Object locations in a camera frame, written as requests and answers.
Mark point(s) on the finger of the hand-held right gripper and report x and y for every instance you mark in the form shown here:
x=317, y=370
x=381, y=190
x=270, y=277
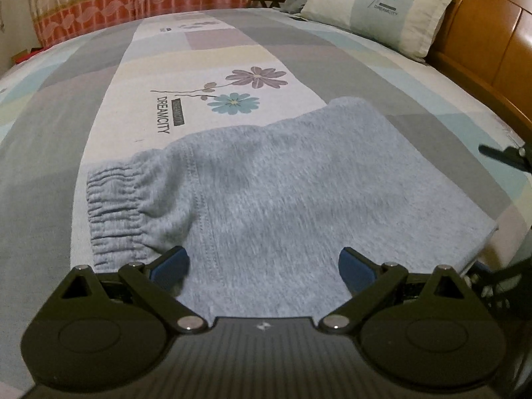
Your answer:
x=515, y=156
x=507, y=286

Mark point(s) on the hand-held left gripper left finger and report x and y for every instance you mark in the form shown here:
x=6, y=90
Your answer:
x=170, y=269

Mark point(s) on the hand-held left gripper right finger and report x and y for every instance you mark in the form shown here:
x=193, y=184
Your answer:
x=356, y=272

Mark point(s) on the grey sweatpants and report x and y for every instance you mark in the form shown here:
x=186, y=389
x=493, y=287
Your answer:
x=291, y=183

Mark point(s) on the patchwork floral bed sheet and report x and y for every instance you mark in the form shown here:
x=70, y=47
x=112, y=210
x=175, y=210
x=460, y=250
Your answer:
x=62, y=133

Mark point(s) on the patchwork floral pillow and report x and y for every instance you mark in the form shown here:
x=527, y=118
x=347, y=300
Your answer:
x=374, y=8

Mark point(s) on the red box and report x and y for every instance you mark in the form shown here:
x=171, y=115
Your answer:
x=27, y=56

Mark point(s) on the grey cloth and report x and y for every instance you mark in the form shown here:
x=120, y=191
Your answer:
x=295, y=4

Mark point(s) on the red and beige curtain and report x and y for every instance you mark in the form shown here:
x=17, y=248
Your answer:
x=124, y=0

